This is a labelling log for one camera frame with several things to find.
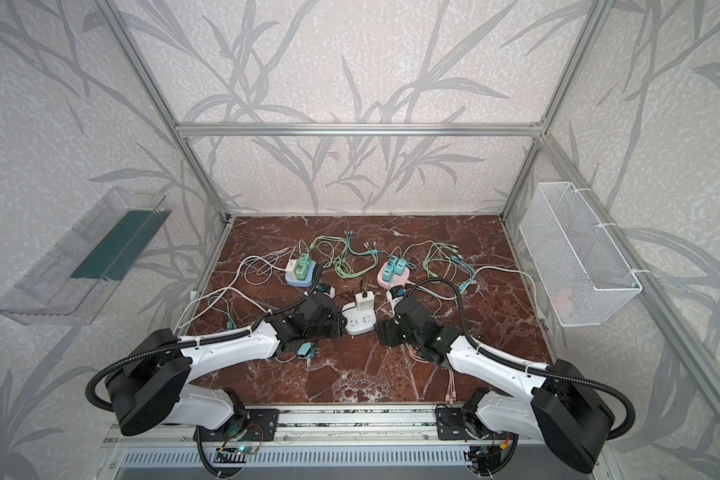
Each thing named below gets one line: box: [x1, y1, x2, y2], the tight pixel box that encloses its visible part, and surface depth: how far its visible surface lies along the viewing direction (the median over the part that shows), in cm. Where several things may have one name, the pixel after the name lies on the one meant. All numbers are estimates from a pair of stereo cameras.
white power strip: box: [342, 294, 377, 335], surface depth 91 cm
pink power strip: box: [377, 261, 410, 290], surface depth 101 cm
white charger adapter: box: [355, 291, 375, 311], surface depth 90 cm
